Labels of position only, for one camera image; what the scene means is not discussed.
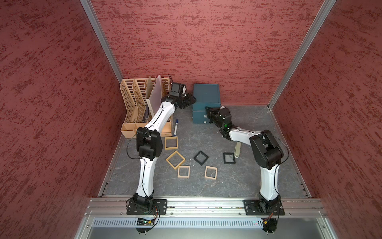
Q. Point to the pink brooch box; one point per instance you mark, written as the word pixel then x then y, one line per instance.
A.
pixel 184 172
pixel 211 172

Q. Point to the pink brooch box left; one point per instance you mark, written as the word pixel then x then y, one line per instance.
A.
pixel 184 172

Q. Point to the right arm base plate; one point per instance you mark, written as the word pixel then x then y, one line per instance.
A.
pixel 252 207

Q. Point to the teal drawer cabinet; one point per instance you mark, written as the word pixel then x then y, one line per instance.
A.
pixel 207 93

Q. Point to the yellow brooch box diamond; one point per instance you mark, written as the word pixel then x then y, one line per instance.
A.
pixel 175 160

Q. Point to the brown cardboard divider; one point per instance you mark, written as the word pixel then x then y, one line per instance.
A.
pixel 148 87

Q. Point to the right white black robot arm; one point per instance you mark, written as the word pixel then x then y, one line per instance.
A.
pixel 267 153

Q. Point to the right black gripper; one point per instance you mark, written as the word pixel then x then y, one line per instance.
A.
pixel 209 110

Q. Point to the blue white marker pen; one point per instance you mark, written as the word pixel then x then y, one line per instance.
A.
pixel 176 127

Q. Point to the black brooch box right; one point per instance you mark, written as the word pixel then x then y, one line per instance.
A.
pixel 229 158

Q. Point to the teal top drawer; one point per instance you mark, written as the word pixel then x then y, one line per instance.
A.
pixel 202 106

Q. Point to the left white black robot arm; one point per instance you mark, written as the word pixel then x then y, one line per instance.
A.
pixel 149 146

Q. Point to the yellow brooch box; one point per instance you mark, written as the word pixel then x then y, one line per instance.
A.
pixel 171 143

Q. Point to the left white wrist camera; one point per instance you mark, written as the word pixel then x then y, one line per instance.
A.
pixel 178 90

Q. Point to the aluminium mounting rail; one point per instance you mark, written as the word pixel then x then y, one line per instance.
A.
pixel 207 207

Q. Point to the tan plastic file organizer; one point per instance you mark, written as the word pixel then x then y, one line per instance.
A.
pixel 137 112

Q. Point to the pink folder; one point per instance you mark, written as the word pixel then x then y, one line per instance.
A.
pixel 160 89

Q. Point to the beige green case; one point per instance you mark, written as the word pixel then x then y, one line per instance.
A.
pixel 237 150

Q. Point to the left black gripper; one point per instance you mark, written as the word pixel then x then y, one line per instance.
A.
pixel 190 100

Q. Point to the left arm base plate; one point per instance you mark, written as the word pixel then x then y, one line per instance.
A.
pixel 158 206

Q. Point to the black brooch box diamond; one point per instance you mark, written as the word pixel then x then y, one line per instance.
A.
pixel 201 158

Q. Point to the pink brooch box right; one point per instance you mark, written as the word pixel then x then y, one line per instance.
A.
pixel 211 172

